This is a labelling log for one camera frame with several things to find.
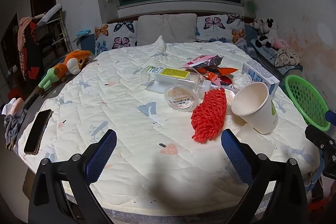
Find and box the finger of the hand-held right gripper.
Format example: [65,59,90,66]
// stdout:
[305,124,336,180]
[325,110,336,126]

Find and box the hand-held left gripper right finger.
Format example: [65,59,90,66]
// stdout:
[221,128,308,224]

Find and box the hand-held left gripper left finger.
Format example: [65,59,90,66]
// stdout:
[28,129,117,224]

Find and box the clear bottle with yellow label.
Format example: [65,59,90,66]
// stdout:
[141,66,212,98]

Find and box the clear plastic tray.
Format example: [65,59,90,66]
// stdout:
[232,119,277,154]

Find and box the green plastic basket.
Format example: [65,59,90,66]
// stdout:
[285,74,331,132]

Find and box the white paper cup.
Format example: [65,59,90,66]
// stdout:
[231,82,279,135]

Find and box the red foam fruit net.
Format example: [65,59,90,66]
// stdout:
[191,88,227,144]

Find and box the white quilted bed cover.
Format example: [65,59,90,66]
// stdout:
[18,35,322,214]

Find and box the small clear plastic cup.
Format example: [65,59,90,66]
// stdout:
[223,86,239,114]

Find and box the black smartphone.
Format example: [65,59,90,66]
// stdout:
[24,109,53,155]

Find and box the leopard print plush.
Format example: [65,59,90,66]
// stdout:
[274,48,302,67]

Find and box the round plastic lidded cup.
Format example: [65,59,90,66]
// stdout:
[163,84,200,111]

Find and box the dark grey bed sheet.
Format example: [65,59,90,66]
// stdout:
[16,55,99,140]

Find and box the white drink carton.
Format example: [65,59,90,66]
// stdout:
[241,60,280,98]

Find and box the orange snack wrapper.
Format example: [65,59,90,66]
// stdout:
[196,67,239,88]

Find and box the pink plush toy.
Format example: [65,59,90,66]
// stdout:
[273,40,290,50]

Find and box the grey crumpled cloth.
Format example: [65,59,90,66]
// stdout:
[4,111,27,151]

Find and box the orange plush toy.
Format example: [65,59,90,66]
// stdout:
[37,50,92,90]

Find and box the pink snack wrapper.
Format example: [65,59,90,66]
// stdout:
[179,54,224,69]

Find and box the black and white plush toy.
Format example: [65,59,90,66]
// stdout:
[251,18,275,35]
[256,30,279,49]

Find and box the butterfly print pillow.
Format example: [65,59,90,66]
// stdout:
[94,21,138,55]
[196,14,247,51]

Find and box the red and black hanging garment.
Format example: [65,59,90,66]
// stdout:
[20,21,44,80]

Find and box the metal rack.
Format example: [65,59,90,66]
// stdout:
[33,5,72,56]

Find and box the grey pillow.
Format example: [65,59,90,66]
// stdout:
[137,13,197,46]

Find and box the pink hanging garment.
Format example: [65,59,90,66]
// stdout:
[17,17,33,52]

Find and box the rolled white paper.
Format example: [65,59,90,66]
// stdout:
[37,4,63,24]

